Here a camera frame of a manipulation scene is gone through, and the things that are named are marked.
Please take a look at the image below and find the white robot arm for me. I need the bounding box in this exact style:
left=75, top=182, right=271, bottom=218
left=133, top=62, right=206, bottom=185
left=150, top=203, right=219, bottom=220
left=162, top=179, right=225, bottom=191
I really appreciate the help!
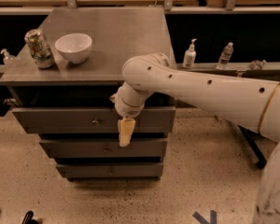
left=111, top=53, right=280, bottom=224

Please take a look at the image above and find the green soda can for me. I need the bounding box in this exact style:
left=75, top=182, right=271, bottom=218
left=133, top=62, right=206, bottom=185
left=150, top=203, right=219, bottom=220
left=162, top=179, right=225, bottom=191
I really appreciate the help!
left=24, top=29, right=55, bottom=69

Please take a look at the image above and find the white bowl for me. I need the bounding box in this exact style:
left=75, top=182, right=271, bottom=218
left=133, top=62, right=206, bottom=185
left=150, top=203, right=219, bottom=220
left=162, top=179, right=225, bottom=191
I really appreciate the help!
left=55, top=33, right=92, bottom=63

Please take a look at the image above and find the grey bottom drawer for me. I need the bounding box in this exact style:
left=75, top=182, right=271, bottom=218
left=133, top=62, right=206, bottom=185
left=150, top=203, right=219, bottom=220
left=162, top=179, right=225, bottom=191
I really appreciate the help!
left=56, top=163, right=163, bottom=178

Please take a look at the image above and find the grey top drawer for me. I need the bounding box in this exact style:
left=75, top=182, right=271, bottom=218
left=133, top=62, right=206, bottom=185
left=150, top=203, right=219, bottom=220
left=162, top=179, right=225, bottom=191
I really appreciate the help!
left=12, top=106, right=175, bottom=134

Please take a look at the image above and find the grey drawer cabinet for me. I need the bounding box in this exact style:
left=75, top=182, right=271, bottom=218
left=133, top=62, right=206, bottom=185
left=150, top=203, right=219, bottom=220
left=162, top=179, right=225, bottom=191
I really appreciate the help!
left=0, top=7, right=180, bottom=182

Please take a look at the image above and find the grey drawer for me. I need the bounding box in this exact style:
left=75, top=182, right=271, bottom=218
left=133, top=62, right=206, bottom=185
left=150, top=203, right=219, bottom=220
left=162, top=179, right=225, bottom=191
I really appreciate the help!
left=12, top=106, right=175, bottom=134
left=40, top=138, right=167, bottom=159
left=56, top=163, right=163, bottom=178

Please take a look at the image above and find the black object on floor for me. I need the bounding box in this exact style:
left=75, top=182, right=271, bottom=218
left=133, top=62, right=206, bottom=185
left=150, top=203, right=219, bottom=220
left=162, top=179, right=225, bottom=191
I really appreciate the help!
left=21, top=211, right=40, bottom=224

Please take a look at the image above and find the clear pump sanitizer bottle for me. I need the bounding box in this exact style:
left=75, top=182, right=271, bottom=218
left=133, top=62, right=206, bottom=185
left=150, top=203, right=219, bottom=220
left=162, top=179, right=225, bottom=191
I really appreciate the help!
left=0, top=49, right=15, bottom=65

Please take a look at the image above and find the white pump lotion bottle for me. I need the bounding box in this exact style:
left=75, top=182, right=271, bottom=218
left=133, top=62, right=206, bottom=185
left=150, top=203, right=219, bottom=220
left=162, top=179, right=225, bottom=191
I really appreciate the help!
left=183, top=38, right=196, bottom=68

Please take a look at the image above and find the clear water bottle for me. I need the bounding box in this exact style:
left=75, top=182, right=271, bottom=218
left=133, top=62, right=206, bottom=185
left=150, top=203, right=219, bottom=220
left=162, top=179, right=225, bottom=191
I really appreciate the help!
left=217, top=42, right=233, bottom=70

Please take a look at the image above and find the grey middle drawer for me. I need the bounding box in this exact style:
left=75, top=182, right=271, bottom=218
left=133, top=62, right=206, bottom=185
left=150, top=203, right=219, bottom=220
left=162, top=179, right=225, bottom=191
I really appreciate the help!
left=40, top=138, right=167, bottom=159

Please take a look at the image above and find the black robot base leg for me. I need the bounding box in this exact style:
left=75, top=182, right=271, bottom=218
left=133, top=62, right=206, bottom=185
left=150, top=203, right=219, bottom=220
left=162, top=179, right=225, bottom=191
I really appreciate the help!
left=239, top=126, right=267, bottom=170

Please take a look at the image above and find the crumpled foil wrapper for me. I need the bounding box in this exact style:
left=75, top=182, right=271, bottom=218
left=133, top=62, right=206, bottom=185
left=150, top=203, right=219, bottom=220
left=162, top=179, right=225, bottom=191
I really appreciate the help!
left=249, top=60, right=267, bottom=70

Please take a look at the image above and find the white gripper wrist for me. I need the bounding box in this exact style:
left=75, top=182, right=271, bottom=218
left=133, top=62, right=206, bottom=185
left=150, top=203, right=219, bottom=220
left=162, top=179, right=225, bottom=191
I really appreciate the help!
left=109, top=82, right=153, bottom=147

